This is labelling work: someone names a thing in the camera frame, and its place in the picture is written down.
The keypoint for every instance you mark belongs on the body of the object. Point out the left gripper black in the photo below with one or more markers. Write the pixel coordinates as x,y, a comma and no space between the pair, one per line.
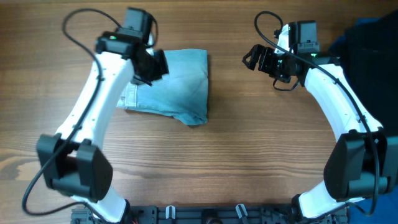
159,66

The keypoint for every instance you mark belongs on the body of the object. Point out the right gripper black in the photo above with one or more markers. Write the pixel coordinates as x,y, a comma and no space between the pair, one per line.
267,55

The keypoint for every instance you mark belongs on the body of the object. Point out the light blue denim shorts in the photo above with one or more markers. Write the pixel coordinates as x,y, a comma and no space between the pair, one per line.
181,94

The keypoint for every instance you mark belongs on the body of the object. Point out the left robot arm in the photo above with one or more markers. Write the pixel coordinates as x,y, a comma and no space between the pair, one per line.
72,162

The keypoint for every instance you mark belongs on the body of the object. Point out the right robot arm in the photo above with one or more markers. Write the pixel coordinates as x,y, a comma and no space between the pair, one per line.
362,164

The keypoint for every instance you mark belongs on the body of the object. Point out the black garment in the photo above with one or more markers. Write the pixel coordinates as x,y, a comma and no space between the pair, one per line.
368,56

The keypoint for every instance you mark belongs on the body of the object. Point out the left white rail clip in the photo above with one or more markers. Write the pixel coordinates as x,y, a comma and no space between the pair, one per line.
170,212

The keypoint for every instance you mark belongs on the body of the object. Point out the white rail clip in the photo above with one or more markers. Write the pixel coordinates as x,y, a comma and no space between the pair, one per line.
170,212
242,213

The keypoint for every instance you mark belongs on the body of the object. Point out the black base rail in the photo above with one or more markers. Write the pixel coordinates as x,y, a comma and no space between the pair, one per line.
266,214

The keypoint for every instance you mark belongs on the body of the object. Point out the right white rail clip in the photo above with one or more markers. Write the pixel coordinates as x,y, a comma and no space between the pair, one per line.
242,213

